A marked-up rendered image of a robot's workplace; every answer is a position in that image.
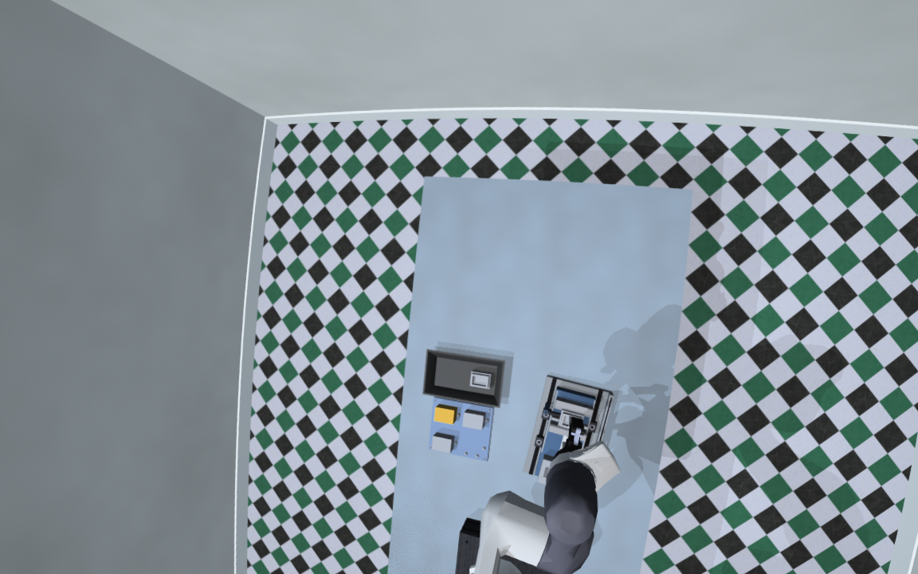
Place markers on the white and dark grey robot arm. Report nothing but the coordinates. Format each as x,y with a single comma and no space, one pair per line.
513,526

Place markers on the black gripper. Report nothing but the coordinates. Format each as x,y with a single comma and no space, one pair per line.
575,425

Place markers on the yellow rectangular block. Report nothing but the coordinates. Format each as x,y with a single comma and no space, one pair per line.
445,414

